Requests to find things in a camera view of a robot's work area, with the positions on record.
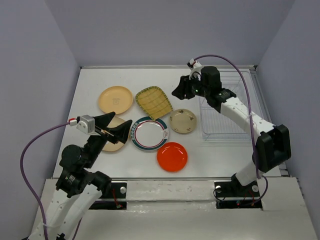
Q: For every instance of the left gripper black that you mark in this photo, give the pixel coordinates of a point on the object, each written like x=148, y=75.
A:
x=121, y=131

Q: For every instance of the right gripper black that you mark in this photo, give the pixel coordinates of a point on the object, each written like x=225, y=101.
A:
x=183, y=88

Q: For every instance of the beige painted plate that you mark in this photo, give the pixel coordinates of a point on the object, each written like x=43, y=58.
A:
x=109, y=146

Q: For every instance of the white plate green red rim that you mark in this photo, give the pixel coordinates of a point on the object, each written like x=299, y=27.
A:
x=149, y=135

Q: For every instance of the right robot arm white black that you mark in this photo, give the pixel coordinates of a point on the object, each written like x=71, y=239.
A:
x=271, y=143

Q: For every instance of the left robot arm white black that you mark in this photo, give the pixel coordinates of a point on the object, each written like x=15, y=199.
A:
x=77, y=189

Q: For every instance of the round yellow plate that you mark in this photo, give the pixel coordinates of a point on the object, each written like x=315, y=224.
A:
x=116, y=99

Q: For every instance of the green yellow woven-pattern plate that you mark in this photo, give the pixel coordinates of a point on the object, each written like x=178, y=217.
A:
x=154, y=102

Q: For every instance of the small beige patterned plate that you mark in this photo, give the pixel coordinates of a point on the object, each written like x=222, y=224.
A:
x=183, y=121

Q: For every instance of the orange round plate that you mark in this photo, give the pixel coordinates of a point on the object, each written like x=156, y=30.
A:
x=172, y=157

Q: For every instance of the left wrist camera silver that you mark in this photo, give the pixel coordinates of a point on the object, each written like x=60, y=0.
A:
x=86, y=124

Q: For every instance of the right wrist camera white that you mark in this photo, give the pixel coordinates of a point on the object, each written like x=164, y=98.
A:
x=195, y=69

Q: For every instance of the white wire dish rack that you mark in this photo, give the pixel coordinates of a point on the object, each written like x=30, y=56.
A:
x=218, y=128

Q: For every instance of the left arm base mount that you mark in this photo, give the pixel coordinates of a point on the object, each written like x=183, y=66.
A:
x=114, y=199

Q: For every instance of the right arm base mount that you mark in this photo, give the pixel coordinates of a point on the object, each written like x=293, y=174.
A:
x=243, y=197

